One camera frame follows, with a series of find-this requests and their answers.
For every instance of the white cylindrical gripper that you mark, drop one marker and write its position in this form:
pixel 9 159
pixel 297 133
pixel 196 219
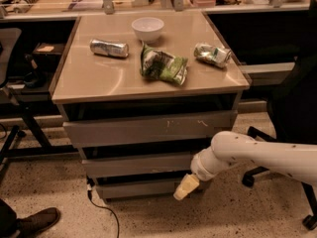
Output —
pixel 199 170

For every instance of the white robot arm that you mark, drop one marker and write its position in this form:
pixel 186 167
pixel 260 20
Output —
pixel 297 161

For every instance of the grey top drawer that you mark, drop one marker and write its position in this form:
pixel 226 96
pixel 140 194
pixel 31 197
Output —
pixel 148 129

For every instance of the beige top drawer cabinet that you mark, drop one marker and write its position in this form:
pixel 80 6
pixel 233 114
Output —
pixel 137 112

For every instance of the green chip bag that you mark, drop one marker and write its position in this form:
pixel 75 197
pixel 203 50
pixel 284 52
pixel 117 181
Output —
pixel 159 65

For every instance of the black office chair right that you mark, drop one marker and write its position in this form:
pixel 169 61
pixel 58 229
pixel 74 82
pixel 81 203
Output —
pixel 292 106

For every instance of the white bowl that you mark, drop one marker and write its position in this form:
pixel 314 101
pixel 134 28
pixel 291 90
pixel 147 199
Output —
pixel 148 29

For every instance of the silver soda can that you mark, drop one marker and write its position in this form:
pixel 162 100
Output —
pixel 109 49

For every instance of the brown shoe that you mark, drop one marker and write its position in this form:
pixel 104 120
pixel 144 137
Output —
pixel 38 222

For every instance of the black box under desk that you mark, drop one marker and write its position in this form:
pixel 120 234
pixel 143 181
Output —
pixel 47 54

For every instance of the grey office chair left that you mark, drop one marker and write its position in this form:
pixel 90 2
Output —
pixel 8 40

